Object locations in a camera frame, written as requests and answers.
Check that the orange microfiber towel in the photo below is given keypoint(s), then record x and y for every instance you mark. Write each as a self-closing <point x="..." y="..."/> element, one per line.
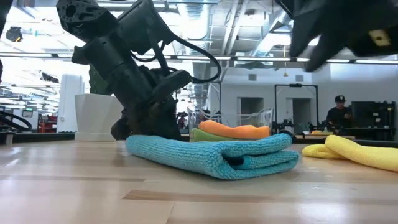
<point x="236" y="130"/>

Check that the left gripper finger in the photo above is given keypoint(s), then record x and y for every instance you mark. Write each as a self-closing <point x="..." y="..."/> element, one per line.
<point x="121" y="130"/>
<point x="155" y="121"/>

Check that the black rig frame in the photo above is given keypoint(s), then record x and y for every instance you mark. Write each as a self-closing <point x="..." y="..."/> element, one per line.
<point x="295" y="85"/>
<point x="219" y="96"/>

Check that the green cactus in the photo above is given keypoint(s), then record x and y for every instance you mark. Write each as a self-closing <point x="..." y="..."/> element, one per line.
<point x="98" y="84"/>

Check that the clear plastic bin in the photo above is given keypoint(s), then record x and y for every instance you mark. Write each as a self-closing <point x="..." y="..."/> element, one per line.
<point x="267" y="119"/>

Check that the black cabinet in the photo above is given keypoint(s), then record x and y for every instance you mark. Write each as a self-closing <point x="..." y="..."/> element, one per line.
<point x="373" y="115"/>

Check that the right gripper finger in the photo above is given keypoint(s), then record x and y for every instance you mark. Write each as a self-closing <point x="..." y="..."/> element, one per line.
<point x="326" y="51"/>
<point x="303" y="35"/>

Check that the green microfiber towel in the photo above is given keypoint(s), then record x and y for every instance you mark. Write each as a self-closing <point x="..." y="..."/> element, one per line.
<point x="205" y="136"/>

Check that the white hexagonal pot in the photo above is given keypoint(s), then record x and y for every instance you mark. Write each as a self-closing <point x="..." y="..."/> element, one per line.
<point x="96" y="116"/>

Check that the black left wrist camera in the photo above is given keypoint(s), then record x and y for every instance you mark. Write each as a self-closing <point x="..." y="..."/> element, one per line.
<point x="140" y="25"/>

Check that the person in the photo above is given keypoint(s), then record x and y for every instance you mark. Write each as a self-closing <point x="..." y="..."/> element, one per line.
<point x="339" y="115"/>

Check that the yellow microfiber towel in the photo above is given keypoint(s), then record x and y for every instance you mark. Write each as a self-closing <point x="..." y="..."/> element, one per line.
<point x="367" y="154"/>

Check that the overhead light bar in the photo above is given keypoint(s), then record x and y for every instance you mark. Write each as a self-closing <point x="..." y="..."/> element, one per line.
<point x="261" y="58"/>

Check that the blue microfiber towel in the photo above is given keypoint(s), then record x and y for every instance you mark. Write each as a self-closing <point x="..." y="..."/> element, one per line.
<point x="202" y="155"/>

